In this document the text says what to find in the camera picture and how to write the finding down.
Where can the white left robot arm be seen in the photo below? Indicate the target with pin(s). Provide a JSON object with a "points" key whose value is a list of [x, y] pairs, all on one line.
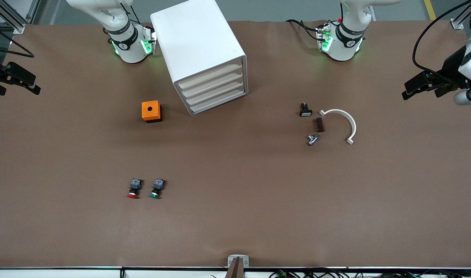
{"points": [[343, 48]]}

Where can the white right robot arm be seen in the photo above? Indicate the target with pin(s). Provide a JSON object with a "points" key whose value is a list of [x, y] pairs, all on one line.
{"points": [[131, 50]]}

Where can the brown terminal block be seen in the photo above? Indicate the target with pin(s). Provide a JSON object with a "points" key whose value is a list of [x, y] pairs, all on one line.
{"points": [[319, 125]]}

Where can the white curved plastic bracket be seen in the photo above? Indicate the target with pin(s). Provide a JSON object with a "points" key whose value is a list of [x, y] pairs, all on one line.
{"points": [[353, 126]]}

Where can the green push button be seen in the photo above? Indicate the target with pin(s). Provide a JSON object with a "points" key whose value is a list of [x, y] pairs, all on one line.
{"points": [[157, 184]]}

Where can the black rectangular push button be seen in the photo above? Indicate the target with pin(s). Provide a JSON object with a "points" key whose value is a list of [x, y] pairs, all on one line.
{"points": [[305, 111]]}

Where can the white drawer cabinet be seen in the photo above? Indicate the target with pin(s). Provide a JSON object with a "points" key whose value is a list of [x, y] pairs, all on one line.
{"points": [[196, 38]]}

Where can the red push button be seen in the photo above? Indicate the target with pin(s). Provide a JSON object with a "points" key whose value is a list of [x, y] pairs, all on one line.
{"points": [[134, 184]]}

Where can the brown table mat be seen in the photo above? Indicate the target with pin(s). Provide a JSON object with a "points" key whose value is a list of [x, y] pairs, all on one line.
{"points": [[235, 216]]}

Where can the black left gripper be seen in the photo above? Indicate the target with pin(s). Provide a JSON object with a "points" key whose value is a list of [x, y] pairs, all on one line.
{"points": [[450, 66]]}

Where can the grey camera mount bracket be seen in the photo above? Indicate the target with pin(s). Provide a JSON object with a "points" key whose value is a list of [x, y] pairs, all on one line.
{"points": [[238, 266]]}

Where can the small silver metal connector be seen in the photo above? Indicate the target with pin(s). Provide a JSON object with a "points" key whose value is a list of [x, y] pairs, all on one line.
{"points": [[312, 139]]}

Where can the orange button enclosure box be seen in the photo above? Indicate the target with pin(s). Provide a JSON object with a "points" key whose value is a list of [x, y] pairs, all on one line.
{"points": [[150, 110]]}

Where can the aluminium frame profile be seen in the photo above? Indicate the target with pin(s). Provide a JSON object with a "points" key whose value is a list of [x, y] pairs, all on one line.
{"points": [[18, 27], [456, 24]]}

